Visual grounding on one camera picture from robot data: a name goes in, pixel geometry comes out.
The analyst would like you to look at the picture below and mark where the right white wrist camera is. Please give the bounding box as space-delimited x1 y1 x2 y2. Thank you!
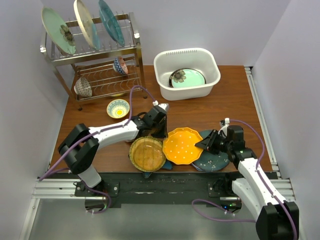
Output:
218 117 230 137

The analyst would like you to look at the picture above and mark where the grey patterned bowl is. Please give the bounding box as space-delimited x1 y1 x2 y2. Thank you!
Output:
73 77 93 98

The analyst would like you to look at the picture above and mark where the aluminium frame rail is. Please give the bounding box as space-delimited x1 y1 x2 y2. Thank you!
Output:
243 66 307 240

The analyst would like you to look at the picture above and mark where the black striped rim plate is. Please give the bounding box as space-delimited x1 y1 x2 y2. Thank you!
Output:
168 68 207 88

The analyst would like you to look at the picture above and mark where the blue white patterned bowl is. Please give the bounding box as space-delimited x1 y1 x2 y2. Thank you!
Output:
113 56 129 75

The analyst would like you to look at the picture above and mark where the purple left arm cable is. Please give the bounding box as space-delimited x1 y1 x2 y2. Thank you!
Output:
38 85 160 182

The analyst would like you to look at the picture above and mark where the mint flower plate on rack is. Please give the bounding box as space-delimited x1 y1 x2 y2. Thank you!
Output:
41 7 76 55

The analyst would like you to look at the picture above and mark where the dark blue star plate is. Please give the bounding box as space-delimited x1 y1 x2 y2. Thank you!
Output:
142 160 173 179

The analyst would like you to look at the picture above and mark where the teal plate on rack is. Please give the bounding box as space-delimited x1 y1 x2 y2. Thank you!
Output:
98 0 125 47

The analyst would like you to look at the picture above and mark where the orange woven pattern plate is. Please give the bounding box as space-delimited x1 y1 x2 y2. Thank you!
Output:
129 136 166 172

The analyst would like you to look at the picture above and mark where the stainless steel dish rack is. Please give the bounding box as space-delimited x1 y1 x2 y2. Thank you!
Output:
40 12 146 111

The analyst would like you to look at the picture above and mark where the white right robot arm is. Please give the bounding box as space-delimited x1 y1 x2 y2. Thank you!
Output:
196 124 300 240

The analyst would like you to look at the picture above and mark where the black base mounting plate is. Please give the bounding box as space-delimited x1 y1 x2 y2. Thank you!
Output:
66 171 253 210

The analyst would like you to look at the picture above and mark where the mint green flower plate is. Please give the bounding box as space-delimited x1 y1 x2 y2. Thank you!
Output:
170 69 206 89

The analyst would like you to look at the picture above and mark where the yellow blue patterned saucer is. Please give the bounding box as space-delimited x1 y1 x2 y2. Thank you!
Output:
106 99 130 119

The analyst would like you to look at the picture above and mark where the orange dotted scalloped plate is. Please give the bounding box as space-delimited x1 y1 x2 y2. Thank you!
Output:
162 127 203 165

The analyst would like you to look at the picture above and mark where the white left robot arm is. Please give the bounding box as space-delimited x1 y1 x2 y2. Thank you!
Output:
58 103 169 196

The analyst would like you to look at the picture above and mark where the dark blue bottom plate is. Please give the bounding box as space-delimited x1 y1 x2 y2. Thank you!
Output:
191 129 231 173

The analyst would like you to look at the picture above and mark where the cream plate on rack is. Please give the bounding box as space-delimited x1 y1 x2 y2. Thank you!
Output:
73 0 100 51

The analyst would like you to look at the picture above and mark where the white plastic bin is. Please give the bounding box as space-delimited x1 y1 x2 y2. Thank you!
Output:
153 47 221 101

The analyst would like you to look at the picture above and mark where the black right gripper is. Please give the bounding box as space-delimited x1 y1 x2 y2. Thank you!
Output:
195 129 232 155

